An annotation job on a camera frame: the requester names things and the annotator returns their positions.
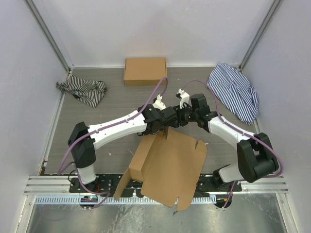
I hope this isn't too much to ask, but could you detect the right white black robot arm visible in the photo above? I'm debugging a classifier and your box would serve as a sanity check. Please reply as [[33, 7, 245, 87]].
[[176, 89, 280, 192]]

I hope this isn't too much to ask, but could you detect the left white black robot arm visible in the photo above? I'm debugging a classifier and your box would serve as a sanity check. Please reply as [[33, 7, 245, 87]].
[[68, 104, 180, 193]]

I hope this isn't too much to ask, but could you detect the folded brown cardboard box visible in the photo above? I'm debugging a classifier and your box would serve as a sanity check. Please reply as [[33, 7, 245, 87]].
[[123, 57, 167, 86]]

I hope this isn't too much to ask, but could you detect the blue white striped cloth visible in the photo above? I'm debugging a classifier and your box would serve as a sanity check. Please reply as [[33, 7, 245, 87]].
[[207, 63, 259, 125]]

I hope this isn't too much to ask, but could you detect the black white striped cloth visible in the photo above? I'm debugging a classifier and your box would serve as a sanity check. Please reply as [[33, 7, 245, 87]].
[[55, 74, 107, 108]]

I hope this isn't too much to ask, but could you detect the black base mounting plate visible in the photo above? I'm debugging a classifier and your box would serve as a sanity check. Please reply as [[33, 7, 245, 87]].
[[68, 173, 242, 198]]

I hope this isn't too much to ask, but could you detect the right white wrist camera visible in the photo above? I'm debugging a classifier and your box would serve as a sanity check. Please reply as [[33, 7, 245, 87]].
[[175, 89, 190, 109]]

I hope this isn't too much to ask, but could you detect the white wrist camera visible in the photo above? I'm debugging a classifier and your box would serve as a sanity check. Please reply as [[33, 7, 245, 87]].
[[153, 94, 166, 110], [175, 89, 190, 109]]

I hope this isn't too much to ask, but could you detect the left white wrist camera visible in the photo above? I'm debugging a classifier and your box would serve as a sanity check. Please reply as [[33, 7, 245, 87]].
[[153, 94, 166, 110]]

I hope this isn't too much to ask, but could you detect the right aluminium corner post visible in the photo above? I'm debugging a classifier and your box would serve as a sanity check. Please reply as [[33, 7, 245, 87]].
[[239, 0, 283, 70]]

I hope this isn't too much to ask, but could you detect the aluminium corner post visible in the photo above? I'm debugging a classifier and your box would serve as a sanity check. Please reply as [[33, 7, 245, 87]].
[[24, 0, 72, 73], [239, 0, 283, 70]]

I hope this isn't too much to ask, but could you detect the aluminium rail front bar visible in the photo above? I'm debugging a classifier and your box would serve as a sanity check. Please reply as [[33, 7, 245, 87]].
[[24, 176, 289, 195]]

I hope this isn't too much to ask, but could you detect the grey slotted cable duct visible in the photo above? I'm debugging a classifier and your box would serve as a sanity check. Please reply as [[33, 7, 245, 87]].
[[34, 195, 216, 205]]

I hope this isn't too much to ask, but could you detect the left aluminium corner post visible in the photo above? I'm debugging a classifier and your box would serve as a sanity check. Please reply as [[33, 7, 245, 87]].
[[24, 0, 72, 73]]

